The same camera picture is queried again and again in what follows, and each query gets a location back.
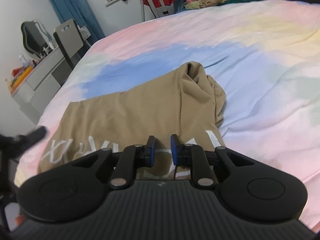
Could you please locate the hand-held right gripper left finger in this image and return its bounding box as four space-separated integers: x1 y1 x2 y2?
71 135 157 189

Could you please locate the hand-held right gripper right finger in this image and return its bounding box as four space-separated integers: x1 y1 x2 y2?
170 134 255 189

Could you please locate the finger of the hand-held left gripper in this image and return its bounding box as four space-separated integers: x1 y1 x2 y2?
0 126 48 160

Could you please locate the tan printed t-shirt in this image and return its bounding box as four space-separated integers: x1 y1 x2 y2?
37 61 227 181

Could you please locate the clutter of small desk things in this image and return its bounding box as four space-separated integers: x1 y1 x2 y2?
6 42 61 93

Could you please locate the white desk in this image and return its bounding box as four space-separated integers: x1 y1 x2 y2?
10 26 91 121

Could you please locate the pastel tie-dye bed sheet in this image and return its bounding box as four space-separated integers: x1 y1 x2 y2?
14 0 320 231

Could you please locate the grey chair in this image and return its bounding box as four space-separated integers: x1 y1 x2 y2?
53 19 92 71

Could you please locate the narrow blue curtain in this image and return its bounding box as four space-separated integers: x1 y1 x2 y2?
41 0 106 41

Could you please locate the garment steamer stand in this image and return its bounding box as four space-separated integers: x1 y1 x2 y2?
136 0 176 22

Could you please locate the yellow-green garment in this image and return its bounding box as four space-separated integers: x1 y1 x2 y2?
184 0 203 11

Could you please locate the teal blue garment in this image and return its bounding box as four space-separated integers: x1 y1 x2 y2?
174 0 191 13

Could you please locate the beige garment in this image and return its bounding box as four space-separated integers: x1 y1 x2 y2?
200 0 227 8

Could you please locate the wavy frame mirror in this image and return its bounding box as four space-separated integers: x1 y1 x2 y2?
20 19 52 56

